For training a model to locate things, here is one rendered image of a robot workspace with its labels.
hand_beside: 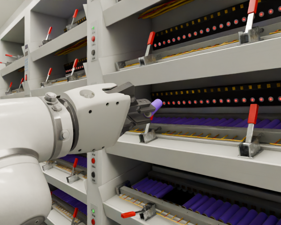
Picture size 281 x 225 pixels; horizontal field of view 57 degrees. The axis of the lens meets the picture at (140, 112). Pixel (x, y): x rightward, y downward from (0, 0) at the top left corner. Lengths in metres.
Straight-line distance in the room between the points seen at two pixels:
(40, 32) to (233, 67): 1.17
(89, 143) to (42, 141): 0.09
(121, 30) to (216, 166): 0.54
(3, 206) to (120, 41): 0.68
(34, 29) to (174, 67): 1.04
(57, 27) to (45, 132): 1.26
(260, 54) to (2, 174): 0.39
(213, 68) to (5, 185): 0.39
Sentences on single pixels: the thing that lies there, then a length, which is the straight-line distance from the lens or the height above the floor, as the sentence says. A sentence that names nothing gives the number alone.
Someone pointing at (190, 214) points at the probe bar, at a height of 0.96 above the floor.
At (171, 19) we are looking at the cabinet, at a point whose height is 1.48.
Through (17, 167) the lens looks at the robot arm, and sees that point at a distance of 0.28.
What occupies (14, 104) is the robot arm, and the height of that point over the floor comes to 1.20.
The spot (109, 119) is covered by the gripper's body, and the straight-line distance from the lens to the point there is 0.38.
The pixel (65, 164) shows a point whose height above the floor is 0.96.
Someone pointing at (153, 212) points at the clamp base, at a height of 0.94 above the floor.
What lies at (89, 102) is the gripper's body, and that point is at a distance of 0.35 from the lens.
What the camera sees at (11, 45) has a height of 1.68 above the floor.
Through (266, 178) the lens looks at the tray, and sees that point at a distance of 0.46.
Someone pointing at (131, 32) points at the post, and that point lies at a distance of 0.89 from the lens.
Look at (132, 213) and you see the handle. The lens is 0.66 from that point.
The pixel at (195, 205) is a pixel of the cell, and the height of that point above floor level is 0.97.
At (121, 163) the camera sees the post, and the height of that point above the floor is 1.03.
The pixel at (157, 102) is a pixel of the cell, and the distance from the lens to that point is 0.50.
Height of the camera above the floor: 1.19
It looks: level
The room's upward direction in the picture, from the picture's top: straight up
